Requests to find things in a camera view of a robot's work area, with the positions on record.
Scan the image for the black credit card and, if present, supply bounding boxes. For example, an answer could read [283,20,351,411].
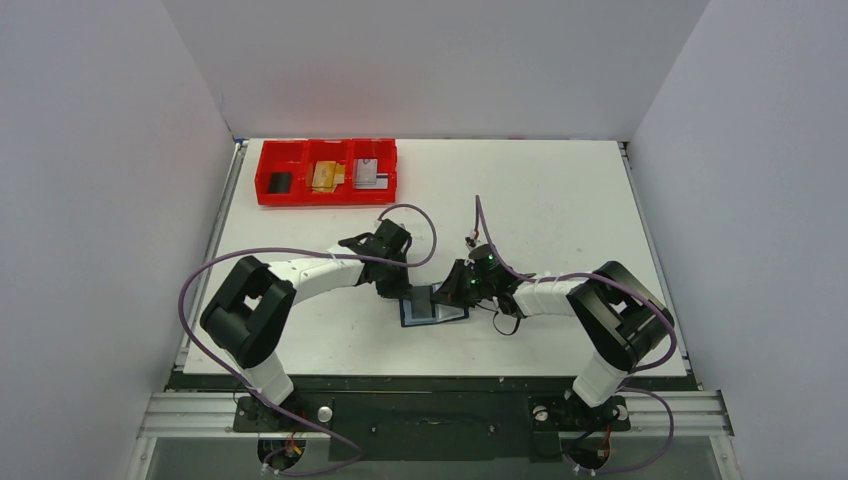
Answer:
[410,285,435,319]

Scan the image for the navy blue card holder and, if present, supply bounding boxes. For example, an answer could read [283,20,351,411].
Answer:
[398,282,470,328]

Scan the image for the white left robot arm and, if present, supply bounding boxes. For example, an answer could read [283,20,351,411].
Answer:
[200,220,412,430]

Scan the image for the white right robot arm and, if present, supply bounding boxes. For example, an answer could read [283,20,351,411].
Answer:
[431,244,677,427]

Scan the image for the silver cards in bin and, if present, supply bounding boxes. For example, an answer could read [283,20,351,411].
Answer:
[353,158,389,190]

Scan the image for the gold cards in bin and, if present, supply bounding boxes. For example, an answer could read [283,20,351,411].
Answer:
[307,160,346,193]

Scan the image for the black card in bin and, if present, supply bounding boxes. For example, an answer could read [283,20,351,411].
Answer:
[266,172,293,195]

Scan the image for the red three-compartment bin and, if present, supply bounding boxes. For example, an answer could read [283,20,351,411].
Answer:
[254,138,398,207]

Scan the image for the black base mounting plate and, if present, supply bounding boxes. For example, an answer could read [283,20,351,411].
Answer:
[165,374,698,464]

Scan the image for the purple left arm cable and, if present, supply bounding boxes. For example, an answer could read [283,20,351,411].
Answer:
[177,202,439,478]

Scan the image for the aluminium frame rail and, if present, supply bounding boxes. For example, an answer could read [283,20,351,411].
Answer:
[138,391,735,439]

